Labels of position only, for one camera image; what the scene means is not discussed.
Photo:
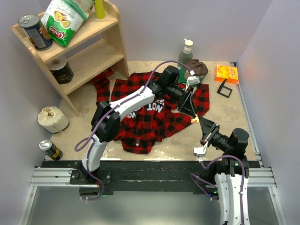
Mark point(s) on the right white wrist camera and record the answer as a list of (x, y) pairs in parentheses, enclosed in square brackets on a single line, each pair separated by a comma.
[(200, 151)]

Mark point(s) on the green pouch with brown top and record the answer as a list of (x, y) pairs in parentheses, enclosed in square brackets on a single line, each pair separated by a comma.
[(199, 68)]

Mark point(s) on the black paper-topped jar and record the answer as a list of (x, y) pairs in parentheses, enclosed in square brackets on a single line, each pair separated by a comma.
[(61, 70)]

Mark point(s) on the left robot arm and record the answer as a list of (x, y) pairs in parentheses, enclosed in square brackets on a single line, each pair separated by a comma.
[(108, 116)]

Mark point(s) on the green chips bag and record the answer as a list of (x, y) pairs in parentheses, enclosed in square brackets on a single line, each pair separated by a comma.
[(63, 18)]

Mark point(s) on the green soap dispenser bottle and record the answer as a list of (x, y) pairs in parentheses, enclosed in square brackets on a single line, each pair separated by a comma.
[(186, 54)]

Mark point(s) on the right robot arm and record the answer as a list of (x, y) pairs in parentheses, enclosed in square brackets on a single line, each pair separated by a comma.
[(234, 182)]

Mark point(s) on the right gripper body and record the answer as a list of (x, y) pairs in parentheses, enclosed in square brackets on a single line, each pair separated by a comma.
[(220, 140)]

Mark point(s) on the orange leaf brooch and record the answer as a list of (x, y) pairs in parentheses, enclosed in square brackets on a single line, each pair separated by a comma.
[(195, 120)]

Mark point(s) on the yellow bottle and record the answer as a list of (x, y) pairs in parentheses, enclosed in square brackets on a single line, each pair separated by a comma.
[(99, 9)]

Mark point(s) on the orange snack box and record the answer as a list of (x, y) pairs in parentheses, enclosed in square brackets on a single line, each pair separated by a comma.
[(228, 73)]

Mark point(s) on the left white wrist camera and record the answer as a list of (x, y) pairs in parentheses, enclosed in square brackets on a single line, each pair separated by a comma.
[(192, 81)]

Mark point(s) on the blue tin can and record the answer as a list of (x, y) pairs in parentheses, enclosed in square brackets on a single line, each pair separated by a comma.
[(35, 31)]

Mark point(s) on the white cloth sack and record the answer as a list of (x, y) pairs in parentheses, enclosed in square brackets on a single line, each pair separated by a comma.
[(53, 119)]

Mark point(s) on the black square frame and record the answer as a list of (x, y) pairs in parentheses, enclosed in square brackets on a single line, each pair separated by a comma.
[(223, 90)]

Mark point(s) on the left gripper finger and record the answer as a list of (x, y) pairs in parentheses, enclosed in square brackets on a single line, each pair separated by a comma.
[(193, 108), (185, 108)]

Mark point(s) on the wooden shelf unit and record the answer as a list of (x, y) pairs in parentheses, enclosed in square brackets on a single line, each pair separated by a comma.
[(107, 52)]

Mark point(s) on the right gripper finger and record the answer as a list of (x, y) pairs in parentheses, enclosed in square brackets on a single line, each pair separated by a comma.
[(208, 132), (208, 125)]

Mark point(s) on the aluminium rail frame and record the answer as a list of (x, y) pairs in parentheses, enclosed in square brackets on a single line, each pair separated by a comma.
[(156, 176)]

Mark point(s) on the black gold drink can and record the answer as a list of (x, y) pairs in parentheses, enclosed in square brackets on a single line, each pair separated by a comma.
[(50, 149)]

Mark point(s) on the red black plaid shirt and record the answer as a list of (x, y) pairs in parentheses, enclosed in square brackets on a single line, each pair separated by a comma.
[(142, 128)]

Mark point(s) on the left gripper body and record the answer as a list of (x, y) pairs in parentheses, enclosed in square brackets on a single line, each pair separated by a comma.
[(176, 93)]

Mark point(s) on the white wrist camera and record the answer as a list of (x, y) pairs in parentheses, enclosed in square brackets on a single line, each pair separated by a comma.
[(200, 151), (192, 81)]

